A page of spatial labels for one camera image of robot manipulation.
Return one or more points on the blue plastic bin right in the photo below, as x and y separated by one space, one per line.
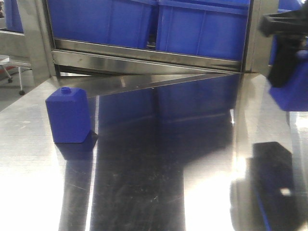
209 28

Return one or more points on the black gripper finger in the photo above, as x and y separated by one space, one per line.
290 29

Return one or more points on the stainless steel shelf rack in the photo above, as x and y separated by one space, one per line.
49 56

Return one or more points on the blue plastic bin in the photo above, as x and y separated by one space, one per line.
115 22
209 28

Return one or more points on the blue plastic bin left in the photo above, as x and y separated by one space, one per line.
115 22

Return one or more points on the blue bottle-shaped plastic part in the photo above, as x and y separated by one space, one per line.
69 116

